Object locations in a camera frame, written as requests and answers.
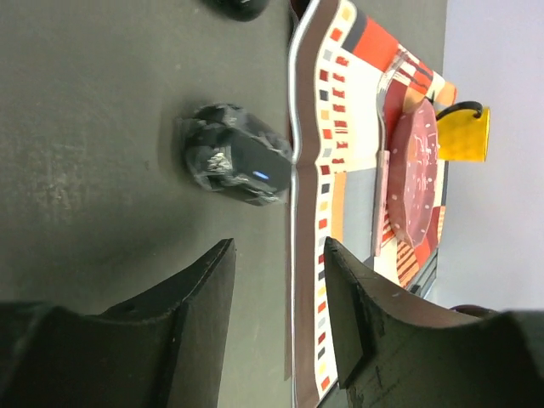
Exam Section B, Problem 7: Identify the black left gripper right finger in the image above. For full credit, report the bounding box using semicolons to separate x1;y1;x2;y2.
324;238;543;407

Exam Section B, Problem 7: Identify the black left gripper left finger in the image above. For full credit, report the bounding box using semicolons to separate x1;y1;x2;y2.
1;239;236;407

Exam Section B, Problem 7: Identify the black marbled earbud case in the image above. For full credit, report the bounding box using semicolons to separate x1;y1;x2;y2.
177;103;293;207

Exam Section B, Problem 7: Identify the glossy black gold-trim charging case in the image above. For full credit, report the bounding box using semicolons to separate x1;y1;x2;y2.
208;0;270;22

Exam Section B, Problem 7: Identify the pink dotted plate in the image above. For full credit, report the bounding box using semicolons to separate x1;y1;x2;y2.
387;99;438;247

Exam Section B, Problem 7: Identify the colourful patchwork placemat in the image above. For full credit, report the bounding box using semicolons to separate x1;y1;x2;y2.
287;1;456;407

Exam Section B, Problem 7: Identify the silver fork pink handle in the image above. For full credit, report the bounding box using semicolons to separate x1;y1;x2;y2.
372;49;408;257

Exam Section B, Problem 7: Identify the yellow mug black handle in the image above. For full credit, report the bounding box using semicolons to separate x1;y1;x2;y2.
436;101;490;162

